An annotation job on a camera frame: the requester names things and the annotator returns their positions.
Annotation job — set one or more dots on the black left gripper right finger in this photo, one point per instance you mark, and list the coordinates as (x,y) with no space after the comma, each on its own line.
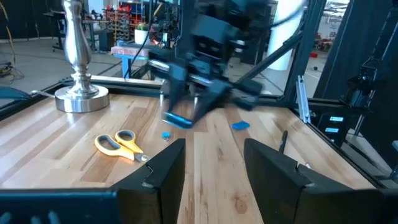
(273,186)

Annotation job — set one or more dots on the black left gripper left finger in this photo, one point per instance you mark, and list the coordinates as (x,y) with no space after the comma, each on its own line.
(155,193)

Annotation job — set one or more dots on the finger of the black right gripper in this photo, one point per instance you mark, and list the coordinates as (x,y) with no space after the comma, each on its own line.
(178,91)
(211,99)

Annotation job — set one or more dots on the blue eraser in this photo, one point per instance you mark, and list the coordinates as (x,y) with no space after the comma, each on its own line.
(241,125)
(177,120)

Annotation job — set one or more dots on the black pen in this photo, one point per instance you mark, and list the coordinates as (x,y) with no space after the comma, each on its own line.
(283,141)

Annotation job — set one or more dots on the wooden workbench blue legs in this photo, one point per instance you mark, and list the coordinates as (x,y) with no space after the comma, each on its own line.
(127,51)

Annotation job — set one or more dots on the shelf with red bins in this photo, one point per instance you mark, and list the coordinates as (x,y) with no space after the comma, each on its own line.
(121,21)

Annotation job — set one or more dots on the black box blue labels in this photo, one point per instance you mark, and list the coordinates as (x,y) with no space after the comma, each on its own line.
(339,124)

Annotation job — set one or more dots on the silver table lamp white shade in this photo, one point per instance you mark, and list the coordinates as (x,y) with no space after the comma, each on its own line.
(77,46)

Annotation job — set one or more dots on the dark workshop desk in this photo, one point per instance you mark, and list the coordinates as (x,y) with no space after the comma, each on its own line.
(57,14)

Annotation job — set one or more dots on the black table clamp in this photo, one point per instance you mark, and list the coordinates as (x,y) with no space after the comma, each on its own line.
(15,92)

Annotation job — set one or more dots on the silver metal bracket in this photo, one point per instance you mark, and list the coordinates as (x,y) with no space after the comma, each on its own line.
(303,99)

